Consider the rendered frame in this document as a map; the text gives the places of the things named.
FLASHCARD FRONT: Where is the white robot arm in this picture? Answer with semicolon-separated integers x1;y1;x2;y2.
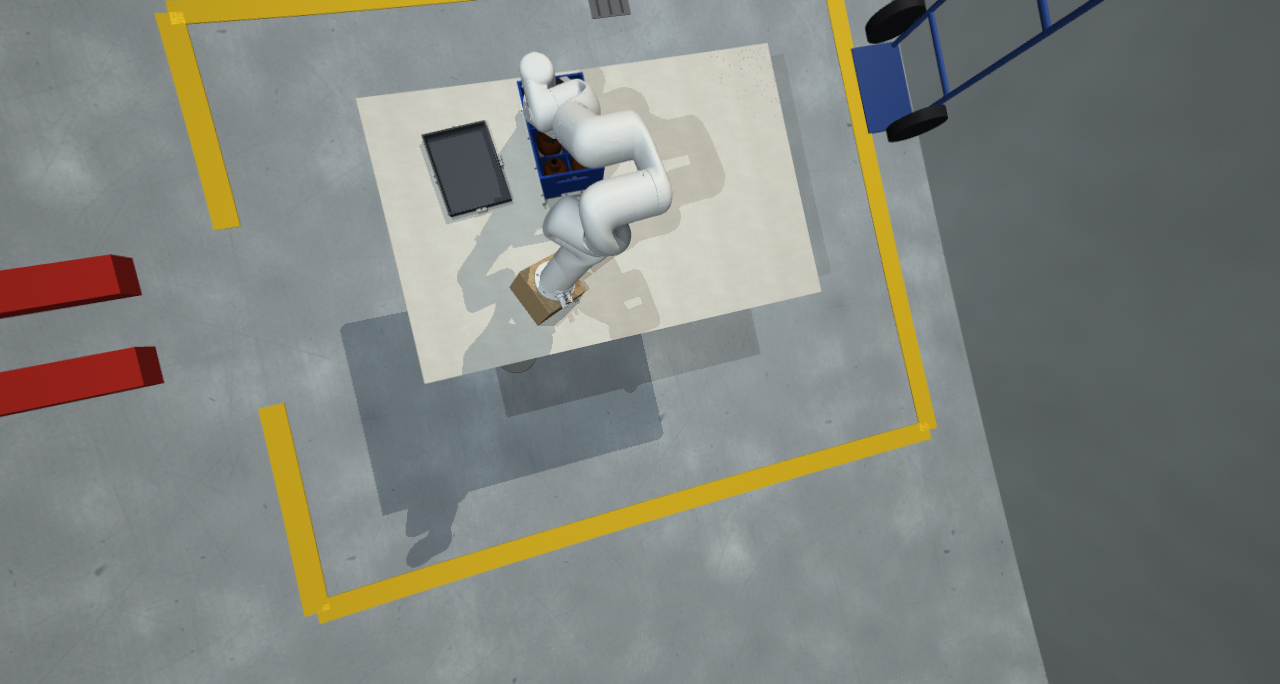
518;53;673;307

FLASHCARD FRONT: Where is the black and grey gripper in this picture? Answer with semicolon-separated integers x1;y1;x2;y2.
524;94;557;143

